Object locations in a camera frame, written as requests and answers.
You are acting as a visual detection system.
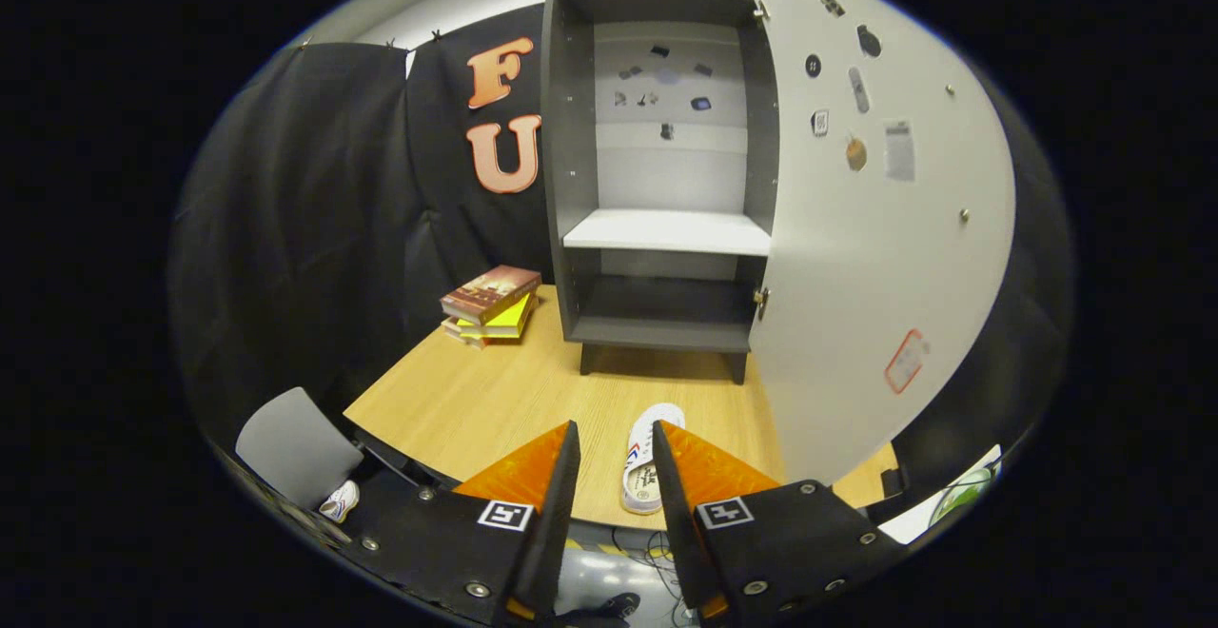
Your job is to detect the black floor cables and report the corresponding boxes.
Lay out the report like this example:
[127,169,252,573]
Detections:
[609,525,688,600]

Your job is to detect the yellow book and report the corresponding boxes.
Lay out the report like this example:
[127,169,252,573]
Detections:
[455,293,536,340]

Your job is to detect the brown cover book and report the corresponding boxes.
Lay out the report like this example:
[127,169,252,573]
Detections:
[440,265,542,326]

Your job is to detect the black backdrop cloth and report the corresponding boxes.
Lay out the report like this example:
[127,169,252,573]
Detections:
[169,5,1076,477]

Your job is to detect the white canvas shoe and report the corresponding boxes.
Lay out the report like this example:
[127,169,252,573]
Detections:
[319,480,361,523]
[620,402,686,516]

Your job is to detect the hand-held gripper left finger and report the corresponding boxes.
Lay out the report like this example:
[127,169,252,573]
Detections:
[341,422,581,625]

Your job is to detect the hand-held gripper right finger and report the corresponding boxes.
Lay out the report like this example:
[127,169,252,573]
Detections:
[652,422,905,625]

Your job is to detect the grey chair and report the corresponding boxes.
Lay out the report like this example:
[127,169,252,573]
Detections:
[235,386,364,512]

